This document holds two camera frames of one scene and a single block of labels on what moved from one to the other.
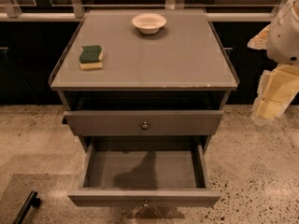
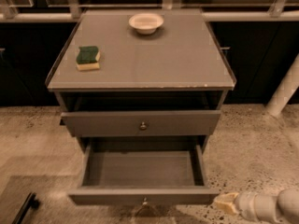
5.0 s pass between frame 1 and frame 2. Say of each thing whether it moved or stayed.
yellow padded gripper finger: moved
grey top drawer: stayed
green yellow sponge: stayed
